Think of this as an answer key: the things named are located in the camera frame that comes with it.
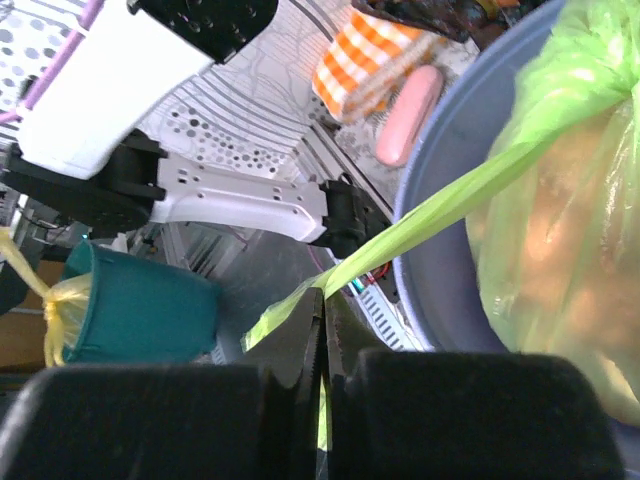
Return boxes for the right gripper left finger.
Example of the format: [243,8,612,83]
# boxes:
[1,288,323,479]

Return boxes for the orange checkered cloth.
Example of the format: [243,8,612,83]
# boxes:
[312,9,438,124]

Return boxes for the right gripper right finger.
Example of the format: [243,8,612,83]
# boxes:
[325,298,625,479]

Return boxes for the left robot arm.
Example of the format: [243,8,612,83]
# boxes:
[1,1,389,259]

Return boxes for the brown patterned handbag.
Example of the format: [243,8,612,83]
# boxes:
[351,0,506,43]

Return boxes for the pink plush roll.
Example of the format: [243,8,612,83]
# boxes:
[375,65,444,167]

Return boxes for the blue trash bin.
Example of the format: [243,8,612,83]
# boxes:
[391,0,640,480]

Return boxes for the teal bin outside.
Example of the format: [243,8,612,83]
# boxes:
[62,241,219,364]

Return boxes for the green trash bag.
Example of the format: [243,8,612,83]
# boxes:
[240,0,640,451]

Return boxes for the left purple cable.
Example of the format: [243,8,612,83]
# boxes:
[0,0,106,126]

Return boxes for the yellow tied bag outside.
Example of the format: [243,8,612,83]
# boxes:
[1,227,93,367]

